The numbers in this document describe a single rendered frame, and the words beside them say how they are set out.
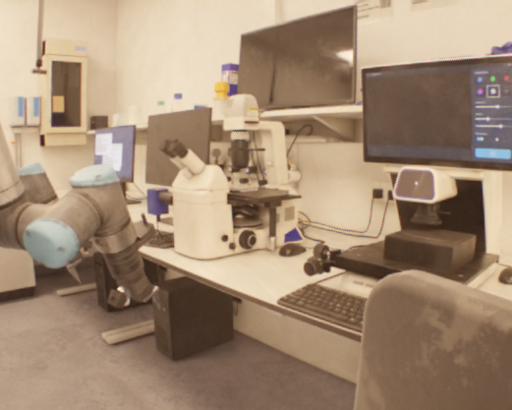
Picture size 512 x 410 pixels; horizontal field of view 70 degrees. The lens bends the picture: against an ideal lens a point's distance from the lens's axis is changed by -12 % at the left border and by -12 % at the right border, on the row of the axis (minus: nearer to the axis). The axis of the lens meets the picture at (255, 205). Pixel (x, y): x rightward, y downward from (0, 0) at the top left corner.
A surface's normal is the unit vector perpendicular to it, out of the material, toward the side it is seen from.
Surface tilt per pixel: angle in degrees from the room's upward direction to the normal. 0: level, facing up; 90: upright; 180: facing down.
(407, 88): 93
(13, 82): 90
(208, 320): 90
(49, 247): 114
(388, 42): 90
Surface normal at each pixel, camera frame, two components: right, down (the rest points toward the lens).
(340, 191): -0.73, 0.10
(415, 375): -0.89, 0.07
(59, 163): 0.68, 0.11
